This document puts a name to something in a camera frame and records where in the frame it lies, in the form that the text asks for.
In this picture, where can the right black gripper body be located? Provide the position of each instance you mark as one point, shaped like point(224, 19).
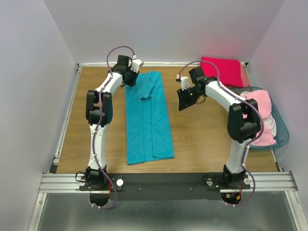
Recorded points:
point(187, 97)

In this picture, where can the folded magenta t shirt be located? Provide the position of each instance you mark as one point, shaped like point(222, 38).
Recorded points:
point(230, 71)

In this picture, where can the aluminium rail frame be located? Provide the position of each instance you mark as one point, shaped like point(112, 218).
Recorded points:
point(201, 144)

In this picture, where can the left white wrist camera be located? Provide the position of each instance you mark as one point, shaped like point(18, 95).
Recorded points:
point(136, 65)

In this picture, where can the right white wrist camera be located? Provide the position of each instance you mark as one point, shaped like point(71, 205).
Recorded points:
point(185, 84)

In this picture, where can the teal plastic basket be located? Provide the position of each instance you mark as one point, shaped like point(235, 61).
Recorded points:
point(282, 136)

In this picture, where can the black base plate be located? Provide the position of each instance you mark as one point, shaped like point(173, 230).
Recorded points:
point(160, 186)

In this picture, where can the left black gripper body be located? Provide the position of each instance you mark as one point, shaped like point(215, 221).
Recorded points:
point(131, 77)

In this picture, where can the pink t shirt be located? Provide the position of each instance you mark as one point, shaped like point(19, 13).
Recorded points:
point(264, 140)

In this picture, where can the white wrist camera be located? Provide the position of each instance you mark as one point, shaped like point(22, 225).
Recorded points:
point(185, 84)
point(136, 65)

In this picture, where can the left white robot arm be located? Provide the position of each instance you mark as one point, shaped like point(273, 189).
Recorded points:
point(99, 114)

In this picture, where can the teal t shirt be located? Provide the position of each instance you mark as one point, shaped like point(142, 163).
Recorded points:
point(148, 129)

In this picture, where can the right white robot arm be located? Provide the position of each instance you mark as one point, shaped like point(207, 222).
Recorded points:
point(244, 120)

